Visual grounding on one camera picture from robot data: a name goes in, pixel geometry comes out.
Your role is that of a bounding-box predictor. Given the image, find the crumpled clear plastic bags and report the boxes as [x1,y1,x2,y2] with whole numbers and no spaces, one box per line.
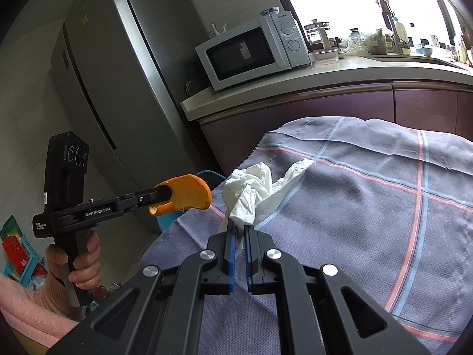
[338,37,370,56]

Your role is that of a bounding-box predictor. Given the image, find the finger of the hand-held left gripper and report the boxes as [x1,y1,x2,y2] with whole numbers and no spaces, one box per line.
[118,186,174,208]
[124,198,165,217]

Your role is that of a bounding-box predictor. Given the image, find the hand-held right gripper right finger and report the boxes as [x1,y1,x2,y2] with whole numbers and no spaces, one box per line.
[243,224,431,355]

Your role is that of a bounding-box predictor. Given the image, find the clear lidded food container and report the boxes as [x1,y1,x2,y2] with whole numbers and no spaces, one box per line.
[308,49,338,63]

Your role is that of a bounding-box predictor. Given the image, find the teal plastic rack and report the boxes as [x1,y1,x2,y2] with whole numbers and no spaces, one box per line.
[0,214,48,289]

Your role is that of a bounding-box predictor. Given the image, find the large orange peel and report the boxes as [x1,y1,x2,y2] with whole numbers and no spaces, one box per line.
[148,174,212,217]

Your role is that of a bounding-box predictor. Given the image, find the beige kitchen countertop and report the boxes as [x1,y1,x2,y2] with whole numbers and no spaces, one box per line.
[180,54,473,122]

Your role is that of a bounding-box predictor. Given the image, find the person's left hand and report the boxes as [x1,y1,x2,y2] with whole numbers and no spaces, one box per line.
[45,231,102,289]

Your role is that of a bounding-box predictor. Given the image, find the bag of green vegetables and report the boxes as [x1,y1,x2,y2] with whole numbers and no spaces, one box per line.
[366,29,388,55]

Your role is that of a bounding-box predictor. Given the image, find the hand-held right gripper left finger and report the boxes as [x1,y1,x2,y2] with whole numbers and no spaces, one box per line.
[46,222,237,355]

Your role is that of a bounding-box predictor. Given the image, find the red packets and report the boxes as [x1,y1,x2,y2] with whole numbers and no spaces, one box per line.
[2,235,28,272]

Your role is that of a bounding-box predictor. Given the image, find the person's left forearm pink sleeve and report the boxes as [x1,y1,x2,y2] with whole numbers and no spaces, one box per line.
[0,266,89,348]

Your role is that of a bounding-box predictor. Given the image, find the teal plastic bin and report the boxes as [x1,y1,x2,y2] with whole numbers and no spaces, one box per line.
[155,170,226,232]

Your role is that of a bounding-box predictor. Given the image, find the steel sink faucet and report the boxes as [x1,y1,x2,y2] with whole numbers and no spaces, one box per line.
[370,0,409,54]

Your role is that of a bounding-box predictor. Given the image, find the white microwave oven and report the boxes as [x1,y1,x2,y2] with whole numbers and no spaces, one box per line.
[195,11,311,92]

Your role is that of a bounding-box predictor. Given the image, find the mauve base cabinets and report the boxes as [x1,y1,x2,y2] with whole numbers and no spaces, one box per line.
[200,79,473,174]

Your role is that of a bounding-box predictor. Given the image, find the grey refrigerator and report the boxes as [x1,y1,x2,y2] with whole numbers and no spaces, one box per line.
[50,0,228,230]

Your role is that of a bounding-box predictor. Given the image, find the grey plaid tablecloth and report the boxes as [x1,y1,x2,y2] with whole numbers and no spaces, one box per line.
[142,116,473,355]

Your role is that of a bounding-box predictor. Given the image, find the white tissue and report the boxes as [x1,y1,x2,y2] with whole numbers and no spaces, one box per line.
[218,161,318,233]

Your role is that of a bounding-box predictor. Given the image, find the white soap bottle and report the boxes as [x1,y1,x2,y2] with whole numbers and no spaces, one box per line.
[393,13,409,43]

